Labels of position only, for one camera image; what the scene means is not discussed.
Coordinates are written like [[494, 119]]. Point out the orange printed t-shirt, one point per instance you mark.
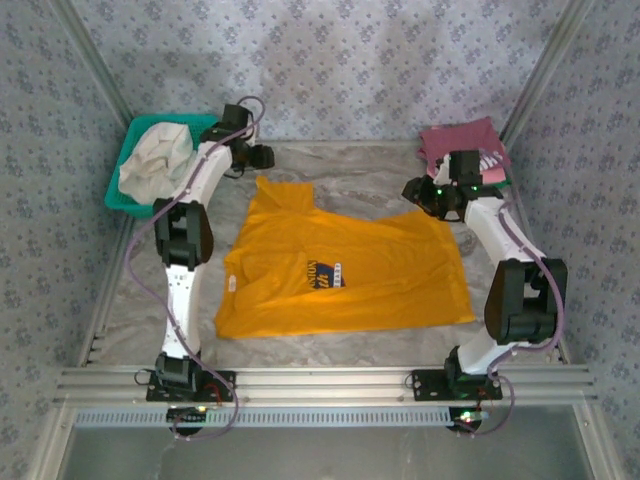
[[375, 280]]

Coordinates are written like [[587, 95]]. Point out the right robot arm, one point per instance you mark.
[[492, 225]]

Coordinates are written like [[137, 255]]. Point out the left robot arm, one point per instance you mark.
[[182, 300]]

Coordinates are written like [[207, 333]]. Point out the pink t-shirt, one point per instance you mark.
[[492, 175]]

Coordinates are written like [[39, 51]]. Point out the maroon printed t-shirt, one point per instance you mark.
[[460, 137]]

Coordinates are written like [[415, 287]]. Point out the green t-shirt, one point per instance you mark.
[[507, 182]]

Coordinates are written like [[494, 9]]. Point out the cream white t-shirt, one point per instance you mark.
[[150, 165]]

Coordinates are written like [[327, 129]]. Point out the teal plastic basket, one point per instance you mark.
[[122, 207]]

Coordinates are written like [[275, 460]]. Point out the small black circuit board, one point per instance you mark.
[[187, 415], [467, 417]]

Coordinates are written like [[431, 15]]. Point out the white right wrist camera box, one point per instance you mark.
[[442, 170]]

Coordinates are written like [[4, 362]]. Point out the aluminium frame post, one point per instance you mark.
[[90, 50], [555, 50]]

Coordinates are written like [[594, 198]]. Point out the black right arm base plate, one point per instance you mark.
[[425, 385]]

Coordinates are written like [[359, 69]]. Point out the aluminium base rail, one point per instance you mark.
[[325, 385]]

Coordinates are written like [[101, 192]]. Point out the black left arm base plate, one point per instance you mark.
[[225, 382]]

